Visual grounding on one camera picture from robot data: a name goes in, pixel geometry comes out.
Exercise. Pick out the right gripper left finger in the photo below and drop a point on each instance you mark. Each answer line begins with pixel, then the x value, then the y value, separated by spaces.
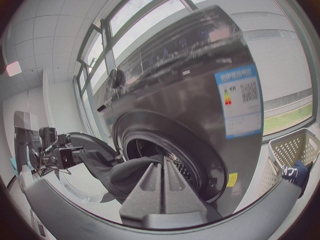
pixel 147 196

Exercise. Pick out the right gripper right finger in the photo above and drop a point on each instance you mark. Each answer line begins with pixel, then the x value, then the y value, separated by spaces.
pixel 178 196

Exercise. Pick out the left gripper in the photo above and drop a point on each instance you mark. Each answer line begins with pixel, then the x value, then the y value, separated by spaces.
pixel 63 158

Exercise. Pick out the black garment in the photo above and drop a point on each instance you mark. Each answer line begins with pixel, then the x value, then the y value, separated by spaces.
pixel 122 175

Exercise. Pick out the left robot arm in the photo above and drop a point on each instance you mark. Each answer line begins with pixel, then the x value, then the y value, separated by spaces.
pixel 23 134

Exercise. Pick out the washing machine door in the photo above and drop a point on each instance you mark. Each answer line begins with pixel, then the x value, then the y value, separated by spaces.
pixel 86 144

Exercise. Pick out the grey washing machine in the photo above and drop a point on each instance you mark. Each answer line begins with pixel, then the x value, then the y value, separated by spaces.
pixel 187 96

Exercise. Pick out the cream laundry basket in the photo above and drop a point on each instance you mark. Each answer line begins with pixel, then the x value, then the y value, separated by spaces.
pixel 282 149

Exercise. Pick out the square ceiling light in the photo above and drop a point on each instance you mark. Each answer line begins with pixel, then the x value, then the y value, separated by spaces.
pixel 13 68

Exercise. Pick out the dark blue garment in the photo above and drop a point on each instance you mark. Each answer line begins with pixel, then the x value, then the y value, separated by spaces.
pixel 296 172

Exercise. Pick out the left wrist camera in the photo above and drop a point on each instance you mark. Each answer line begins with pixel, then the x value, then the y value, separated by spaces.
pixel 64 139

